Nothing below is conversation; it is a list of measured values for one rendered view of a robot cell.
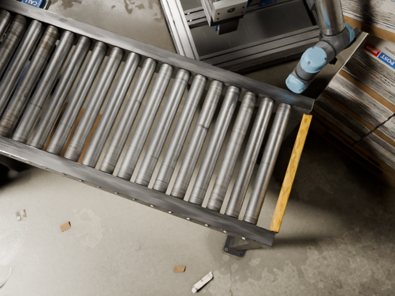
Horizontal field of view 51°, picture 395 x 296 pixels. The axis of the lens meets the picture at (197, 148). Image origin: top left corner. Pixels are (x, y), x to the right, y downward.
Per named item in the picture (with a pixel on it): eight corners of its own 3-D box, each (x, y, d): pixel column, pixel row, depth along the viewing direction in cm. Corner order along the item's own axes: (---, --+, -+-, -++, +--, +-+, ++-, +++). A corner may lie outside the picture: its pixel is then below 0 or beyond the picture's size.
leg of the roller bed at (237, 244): (243, 241, 214) (268, 233, 148) (239, 251, 212) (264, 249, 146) (232, 236, 214) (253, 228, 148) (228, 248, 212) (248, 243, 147)
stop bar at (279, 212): (311, 117, 147) (313, 115, 145) (277, 234, 136) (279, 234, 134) (303, 114, 147) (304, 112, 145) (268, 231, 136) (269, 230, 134)
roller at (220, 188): (255, 96, 154) (261, 92, 150) (216, 216, 142) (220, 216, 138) (244, 91, 153) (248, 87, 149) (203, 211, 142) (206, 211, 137)
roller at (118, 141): (159, 64, 156) (158, 57, 151) (111, 179, 144) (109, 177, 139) (147, 59, 156) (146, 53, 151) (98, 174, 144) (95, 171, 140)
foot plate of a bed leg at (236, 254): (252, 235, 214) (252, 235, 213) (244, 262, 211) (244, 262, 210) (227, 226, 215) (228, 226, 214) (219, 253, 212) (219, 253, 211)
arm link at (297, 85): (305, 89, 141) (298, 98, 149) (324, 66, 143) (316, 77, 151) (287, 75, 142) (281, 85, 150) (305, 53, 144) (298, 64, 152)
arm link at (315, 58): (322, 33, 134) (312, 50, 144) (298, 54, 132) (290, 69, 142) (340, 50, 133) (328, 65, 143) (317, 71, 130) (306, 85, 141)
